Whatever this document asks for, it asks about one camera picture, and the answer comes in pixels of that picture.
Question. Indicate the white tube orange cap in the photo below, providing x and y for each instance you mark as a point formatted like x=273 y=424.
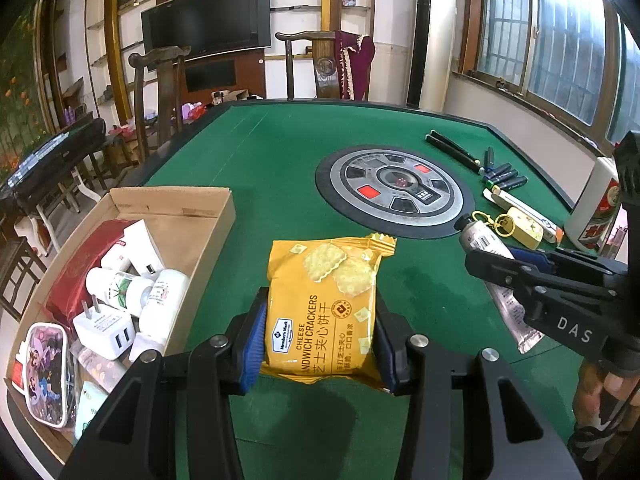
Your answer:
x=117 y=257

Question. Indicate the person's right hand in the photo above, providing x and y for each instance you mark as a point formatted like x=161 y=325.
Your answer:
x=614 y=385

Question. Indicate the white plastic bottle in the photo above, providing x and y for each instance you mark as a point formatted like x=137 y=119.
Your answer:
x=165 y=300

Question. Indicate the white long packet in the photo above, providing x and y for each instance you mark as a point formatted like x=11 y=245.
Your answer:
x=500 y=197

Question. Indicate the black flat television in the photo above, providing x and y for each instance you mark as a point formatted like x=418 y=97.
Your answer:
x=205 y=20

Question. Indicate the yellow cracker packet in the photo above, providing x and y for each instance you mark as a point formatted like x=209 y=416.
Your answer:
x=320 y=310

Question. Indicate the white red small box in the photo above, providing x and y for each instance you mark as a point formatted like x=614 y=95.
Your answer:
x=17 y=367

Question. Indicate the white two-port charger plug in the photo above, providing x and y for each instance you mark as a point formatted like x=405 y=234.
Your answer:
x=100 y=330

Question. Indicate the black stick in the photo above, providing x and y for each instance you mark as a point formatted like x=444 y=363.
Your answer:
x=457 y=146
x=450 y=152

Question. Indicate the white square charger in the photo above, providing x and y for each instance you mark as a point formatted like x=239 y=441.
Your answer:
x=140 y=240

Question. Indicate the standing air conditioner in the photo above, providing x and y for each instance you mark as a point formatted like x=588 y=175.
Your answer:
x=435 y=35

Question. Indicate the white bottle green leaf print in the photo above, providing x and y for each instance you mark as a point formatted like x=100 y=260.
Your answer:
x=117 y=287

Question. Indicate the wooden chair with cloth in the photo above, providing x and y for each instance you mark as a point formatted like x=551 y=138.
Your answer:
x=300 y=60

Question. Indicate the black side table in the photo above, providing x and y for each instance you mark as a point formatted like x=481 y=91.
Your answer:
x=55 y=155

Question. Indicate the cartoon print pouch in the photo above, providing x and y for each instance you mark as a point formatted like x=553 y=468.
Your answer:
x=47 y=370

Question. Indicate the cardboard box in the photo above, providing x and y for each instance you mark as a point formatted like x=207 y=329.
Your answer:
x=200 y=240

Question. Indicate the red foil packet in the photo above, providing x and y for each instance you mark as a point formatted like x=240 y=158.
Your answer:
x=75 y=270

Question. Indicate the maroon fringed cloth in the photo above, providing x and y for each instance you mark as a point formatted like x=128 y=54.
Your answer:
x=357 y=65

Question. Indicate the round grey table centre panel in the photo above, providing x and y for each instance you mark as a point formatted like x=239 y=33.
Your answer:
x=350 y=185

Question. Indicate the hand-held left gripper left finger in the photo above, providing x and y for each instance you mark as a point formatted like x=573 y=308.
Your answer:
x=255 y=345

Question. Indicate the white red liquor box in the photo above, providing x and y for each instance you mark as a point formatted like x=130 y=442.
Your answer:
x=595 y=200

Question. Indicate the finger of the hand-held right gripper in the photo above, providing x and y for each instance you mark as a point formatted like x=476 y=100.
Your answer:
x=535 y=256
x=550 y=305

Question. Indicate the flower wall picture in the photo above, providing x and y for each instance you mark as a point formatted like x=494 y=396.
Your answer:
x=20 y=100

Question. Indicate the silver tube black cap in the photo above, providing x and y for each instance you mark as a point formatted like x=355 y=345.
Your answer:
x=482 y=240

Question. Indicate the dark wooden chair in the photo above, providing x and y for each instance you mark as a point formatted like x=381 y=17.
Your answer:
x=165 y=100

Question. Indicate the blue cartoon tissue packet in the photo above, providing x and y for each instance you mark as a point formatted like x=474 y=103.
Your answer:
x=90 y=410

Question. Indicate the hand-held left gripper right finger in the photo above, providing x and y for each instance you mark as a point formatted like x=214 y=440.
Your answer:
x=385 y=350

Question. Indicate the barred window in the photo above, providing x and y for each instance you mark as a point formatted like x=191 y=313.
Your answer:
x=550 y=35

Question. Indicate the pink toy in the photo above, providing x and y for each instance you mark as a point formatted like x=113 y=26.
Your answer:
x=192 y=111

